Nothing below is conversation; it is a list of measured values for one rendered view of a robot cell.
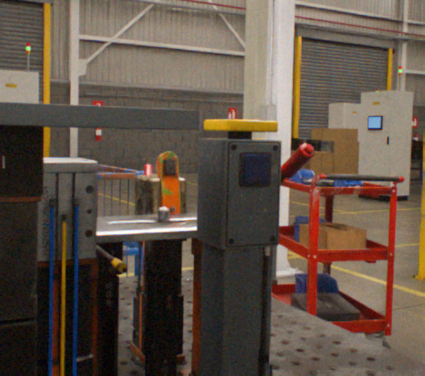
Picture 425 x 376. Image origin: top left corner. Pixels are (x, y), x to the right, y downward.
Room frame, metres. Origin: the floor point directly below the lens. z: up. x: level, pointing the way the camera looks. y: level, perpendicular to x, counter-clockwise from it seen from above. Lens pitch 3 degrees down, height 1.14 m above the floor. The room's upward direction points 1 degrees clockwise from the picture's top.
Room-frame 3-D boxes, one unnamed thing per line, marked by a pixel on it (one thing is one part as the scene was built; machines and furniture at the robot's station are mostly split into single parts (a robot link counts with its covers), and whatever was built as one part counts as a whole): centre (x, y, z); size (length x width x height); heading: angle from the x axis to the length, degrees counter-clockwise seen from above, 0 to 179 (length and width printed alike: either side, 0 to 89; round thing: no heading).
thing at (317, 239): (3.11, -0.65, 0.49); 0.81 x 0.47 x 0.97; 13
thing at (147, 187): (1.13, 0.10, 0.88); 0.15 x 0.11 x 0.36; 25
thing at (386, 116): (10.76, -3.30, 1.22); 0.80 x 0.54 x 2.45; 30
